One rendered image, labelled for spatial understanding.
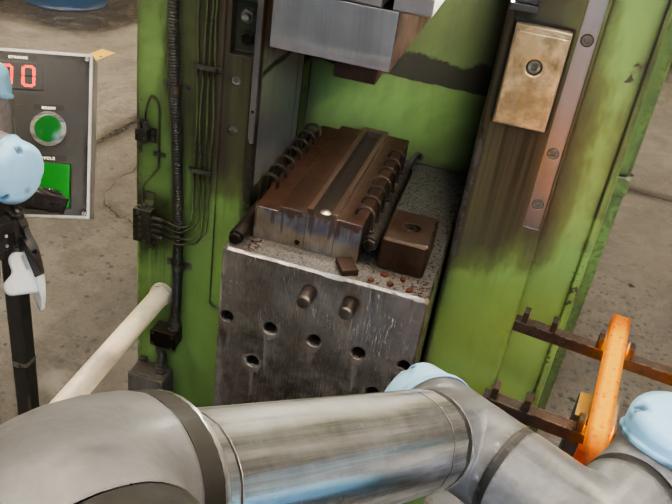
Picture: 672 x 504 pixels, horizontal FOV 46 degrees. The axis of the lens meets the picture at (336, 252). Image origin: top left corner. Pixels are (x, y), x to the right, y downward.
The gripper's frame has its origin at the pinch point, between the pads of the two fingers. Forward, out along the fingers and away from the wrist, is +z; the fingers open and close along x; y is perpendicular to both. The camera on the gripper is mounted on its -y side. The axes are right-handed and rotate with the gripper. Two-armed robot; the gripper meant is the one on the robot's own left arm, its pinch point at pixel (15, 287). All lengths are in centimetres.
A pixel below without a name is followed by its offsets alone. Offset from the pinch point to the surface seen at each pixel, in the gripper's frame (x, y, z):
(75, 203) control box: -8.3, -17.6, -4.7
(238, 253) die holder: 13.2, -35.5, 2.6
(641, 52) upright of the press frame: 60, -75, -41
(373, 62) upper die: 28, -47, -35
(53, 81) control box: -18.3, -21.8, -22.3
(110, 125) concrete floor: -203, -185, 93
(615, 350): 76, -51, -3
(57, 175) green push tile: -11.5, -16.7, -9.1
